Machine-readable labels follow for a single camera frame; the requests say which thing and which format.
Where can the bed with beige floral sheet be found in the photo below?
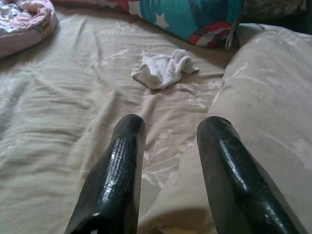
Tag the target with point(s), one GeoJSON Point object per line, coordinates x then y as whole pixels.
{"type": "Point", "coordinates": [73, 97]}

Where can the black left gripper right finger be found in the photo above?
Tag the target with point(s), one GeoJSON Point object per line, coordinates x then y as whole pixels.
{"type": "Point", "coordinates": [234, 185]}

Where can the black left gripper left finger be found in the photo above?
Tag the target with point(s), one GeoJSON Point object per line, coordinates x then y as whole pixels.
{"type": "Point", "coordinates": [114, 185]}

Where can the white crumpled towel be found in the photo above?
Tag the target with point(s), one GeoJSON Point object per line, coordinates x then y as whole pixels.
{"type": "Point", "coordinates": [158, 70]}

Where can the large beige floral pillow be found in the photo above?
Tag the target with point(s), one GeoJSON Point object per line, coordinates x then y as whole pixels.
{"type": "Point", "coordinates": [268, 85]}

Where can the red white teal striped bolster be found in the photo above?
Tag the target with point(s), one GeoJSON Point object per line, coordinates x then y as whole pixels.
{"type": "Point", "coordinates": [185, 19]}

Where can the pink cartoon print blanket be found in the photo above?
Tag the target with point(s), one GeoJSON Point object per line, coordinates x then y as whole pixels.
{"type": "Point", "coordinates": [22, 26]}

